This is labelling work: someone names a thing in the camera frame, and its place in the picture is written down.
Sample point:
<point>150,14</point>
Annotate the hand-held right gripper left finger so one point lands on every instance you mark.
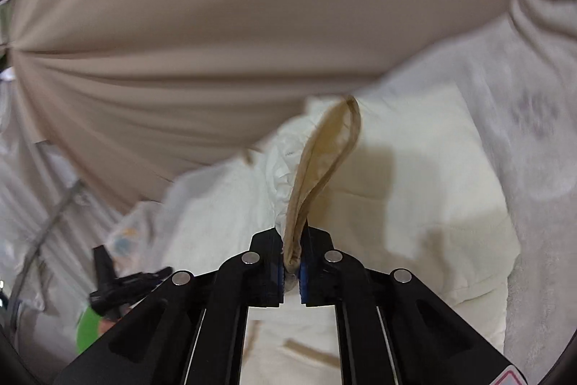
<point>280,276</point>

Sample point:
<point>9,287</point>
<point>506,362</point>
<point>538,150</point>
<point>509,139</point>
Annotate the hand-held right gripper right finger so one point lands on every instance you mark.
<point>303,281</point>

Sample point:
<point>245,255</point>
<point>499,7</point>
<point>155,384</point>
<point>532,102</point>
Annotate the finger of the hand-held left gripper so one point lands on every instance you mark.
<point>135,280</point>
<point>102,265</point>

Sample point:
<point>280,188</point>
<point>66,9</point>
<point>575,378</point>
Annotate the white quilted blanket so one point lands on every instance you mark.
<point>419,186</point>

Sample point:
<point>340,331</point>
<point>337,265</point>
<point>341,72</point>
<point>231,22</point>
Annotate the grey metal rod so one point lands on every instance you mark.
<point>49,227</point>

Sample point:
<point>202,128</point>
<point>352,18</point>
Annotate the white satin curtain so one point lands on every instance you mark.
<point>27,195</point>

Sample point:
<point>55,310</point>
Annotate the beige curtain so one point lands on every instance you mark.
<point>225,28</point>

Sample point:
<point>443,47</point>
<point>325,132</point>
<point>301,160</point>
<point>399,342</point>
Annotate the floral fleece blanket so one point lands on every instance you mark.
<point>527,150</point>

